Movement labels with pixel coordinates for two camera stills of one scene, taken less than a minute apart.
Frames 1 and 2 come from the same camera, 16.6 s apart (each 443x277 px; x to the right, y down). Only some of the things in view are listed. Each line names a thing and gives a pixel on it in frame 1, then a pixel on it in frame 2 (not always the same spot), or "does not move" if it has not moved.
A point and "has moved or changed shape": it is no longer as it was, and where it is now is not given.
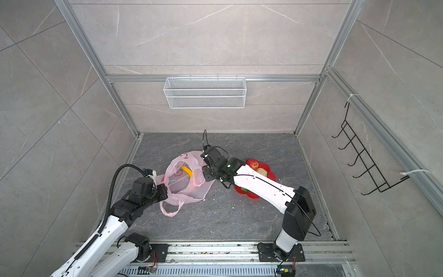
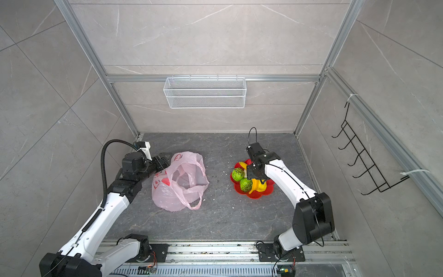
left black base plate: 158,253 does not move
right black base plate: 266,253 does not move
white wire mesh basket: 205,93 does not move
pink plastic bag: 184,181 does not move
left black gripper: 162,189 -> 164,163
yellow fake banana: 189,172 has moved or changed shape
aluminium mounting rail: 319,252 does not move
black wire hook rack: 370,165 does not move
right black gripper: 207,176 -> 250,173
